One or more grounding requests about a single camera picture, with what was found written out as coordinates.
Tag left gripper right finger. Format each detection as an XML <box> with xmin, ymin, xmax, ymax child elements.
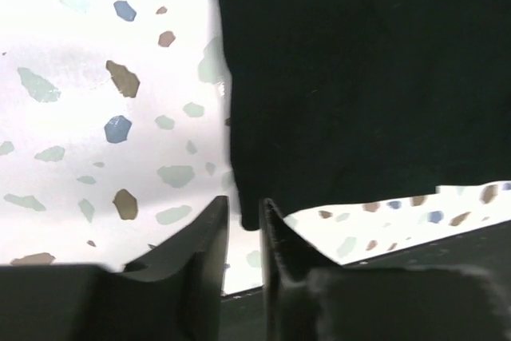
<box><xmin>259</xmin><ymin>200</ymin><xmax>510</xmax><ymax>340</ymax></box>

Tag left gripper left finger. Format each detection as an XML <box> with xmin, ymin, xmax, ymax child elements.
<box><xmin>1</xmin><ymin>196</ymin><xmax>228</xmax><ymax>340</ymax></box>

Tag black t shirt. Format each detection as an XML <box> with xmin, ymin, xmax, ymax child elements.
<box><xmin>219</xmin><ymin>0</ymin><xmax>510</xmax><ymax>231</ymax></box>

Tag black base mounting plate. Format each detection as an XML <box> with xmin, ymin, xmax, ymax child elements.
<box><xmin>219</xmin><ymin>221</ymin><xmax>510</xmax><ymax>341</ymax></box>

